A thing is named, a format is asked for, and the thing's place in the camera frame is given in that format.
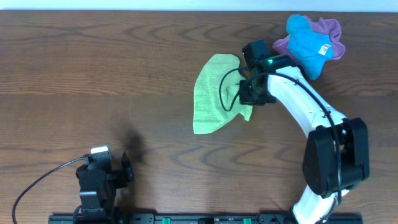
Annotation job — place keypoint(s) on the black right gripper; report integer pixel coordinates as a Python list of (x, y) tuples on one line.
[(245, 99)]

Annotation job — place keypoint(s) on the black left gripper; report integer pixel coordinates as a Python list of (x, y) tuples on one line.
[(121, 175)]

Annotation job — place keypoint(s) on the green cloth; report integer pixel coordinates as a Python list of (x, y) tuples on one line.
[(215, 102)]

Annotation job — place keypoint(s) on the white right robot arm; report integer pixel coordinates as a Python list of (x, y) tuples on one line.
[(336, 158)]

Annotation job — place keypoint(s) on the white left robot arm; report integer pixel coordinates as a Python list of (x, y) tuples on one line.
[(98, 210)]

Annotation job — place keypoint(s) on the blue cloth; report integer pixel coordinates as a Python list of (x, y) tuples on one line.
[(310, 48)]

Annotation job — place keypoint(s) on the purple cloth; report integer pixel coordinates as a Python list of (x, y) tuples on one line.
[(329, 27)]

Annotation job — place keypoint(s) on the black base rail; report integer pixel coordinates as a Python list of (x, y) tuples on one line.
[(149, 218)]

